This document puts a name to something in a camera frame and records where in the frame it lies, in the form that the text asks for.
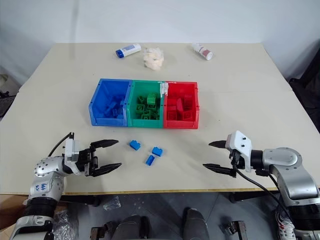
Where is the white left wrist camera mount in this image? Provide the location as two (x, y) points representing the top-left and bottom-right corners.
(63, 138), (81, 174)

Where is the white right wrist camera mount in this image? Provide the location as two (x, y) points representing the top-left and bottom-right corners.
(225, 130), (254, 173)

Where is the clear plastic bag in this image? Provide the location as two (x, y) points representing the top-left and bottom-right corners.
(51, 209), (79, 240)
(103, 195), (123, 211)

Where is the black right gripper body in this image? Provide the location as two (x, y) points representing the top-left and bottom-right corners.
(228, 148), (247, 171)

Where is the black metal bracket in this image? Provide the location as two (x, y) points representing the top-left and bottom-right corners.
(219, 219), (249, 240)
(90, 220), (118, 240)

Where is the dark clutter pile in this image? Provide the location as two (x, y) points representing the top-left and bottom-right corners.
(0, 73), (21, 119)

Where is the white and red shoe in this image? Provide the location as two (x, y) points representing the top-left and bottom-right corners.
(274, 209), (296, 240)

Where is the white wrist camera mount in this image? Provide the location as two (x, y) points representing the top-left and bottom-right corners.
(63, 138), (81, 174)
(225, 130), (254, 173)

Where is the red plastic bin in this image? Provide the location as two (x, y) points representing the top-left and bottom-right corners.
(162, 80), (201, 130)

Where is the blue plastic bin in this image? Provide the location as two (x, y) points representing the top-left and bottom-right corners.
(88, 78), (133, 127)

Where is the green plastic bin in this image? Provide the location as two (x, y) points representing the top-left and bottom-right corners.
(125, 79), (167, 129)

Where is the white tube with blue cap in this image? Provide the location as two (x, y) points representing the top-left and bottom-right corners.
(115, 43), (142, 59)

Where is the brown cardboard box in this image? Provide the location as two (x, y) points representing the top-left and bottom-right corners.
(0, 193), (29, 229)

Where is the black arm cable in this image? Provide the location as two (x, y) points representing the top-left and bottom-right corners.
(231, 161), (297, 227)
(47, 132), (75, 159)

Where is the white tape strip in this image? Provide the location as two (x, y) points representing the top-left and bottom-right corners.
(158, 80), (170, 97)

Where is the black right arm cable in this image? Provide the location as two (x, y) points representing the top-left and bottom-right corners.
(231, 161), (297, 227)

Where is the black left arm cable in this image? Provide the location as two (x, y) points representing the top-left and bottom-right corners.
(47, 132), (75, 159)

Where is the light green toy brick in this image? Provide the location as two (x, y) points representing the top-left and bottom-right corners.
(146, 92), (159, 105)

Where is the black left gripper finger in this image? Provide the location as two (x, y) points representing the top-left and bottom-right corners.
(90, 139), (120, 151)
(92, 162), (123, 178)

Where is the crumpled white plastic bag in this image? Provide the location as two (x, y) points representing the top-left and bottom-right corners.
(142, 46), (165, 72)

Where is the dark rounded shape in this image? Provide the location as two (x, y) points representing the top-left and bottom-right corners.
(116, 214), (152, 240)
(183, 207), (210, 240)

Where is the white bottle with red label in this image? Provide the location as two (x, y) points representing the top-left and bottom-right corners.
(191, 42), (215, 61)

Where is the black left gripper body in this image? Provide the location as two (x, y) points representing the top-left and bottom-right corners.
(74, 147), (99, 177)

